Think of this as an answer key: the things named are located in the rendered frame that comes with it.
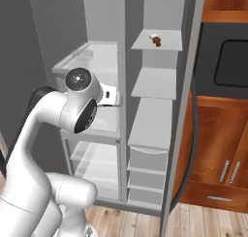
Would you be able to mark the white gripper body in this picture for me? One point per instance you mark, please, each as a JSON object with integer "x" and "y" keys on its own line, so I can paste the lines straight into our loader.
{"x": 118, "y": 98}

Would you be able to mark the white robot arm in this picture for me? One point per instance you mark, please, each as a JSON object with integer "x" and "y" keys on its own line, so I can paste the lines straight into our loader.
{"x": 35, "y": 141}

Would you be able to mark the clear freezer shelf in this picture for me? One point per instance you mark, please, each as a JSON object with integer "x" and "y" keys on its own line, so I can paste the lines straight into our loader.
{"x": 106, "y": 123}
{"x": 97, "y": 57}
{"x": 97, "y": 163}

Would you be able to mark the grey fridge shelf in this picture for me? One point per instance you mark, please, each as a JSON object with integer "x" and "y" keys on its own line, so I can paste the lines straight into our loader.
{"x": 151, "y": 124}
{"x": 169, "y": 41}
{"x": 156, "y": 84}

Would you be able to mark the grey side-by-side fridge body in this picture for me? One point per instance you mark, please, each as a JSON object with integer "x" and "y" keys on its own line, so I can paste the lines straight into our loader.
{"x": 121, "y": 41}

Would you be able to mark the grey fridge drawer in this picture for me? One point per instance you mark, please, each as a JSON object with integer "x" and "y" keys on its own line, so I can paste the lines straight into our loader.
{"x": 143, "y": 195}
{"x": 148, "y": 158}
{"x": 145, "y": 179}

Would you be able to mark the brown chicken drumstick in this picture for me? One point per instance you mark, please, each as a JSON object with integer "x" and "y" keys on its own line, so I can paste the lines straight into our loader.
{"x": 157, "y": 40}

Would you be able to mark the grey fridge door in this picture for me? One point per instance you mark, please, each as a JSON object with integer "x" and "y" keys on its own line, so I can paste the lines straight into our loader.
{"x": 188, "y": 53}

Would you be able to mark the grey freezer door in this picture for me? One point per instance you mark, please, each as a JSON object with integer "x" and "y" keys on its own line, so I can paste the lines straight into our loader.
{"x": 17, "y": 44}

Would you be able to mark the wooden cupboard door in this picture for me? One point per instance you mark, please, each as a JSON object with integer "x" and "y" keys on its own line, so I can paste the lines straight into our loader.
{"x": 210, "y": 137}
{"x": 242, "y": 163}

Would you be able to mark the black built-in microwave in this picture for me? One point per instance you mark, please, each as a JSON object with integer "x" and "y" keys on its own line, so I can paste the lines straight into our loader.
{"x": 232, "y": 63}

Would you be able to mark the wooden drawer front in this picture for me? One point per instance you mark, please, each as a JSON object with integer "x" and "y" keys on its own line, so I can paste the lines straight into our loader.
{"x": 197, "y": 195}

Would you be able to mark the wooden cupboard above microwave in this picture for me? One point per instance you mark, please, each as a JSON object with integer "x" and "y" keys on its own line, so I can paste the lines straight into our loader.
{"x": 226, "y": 4}

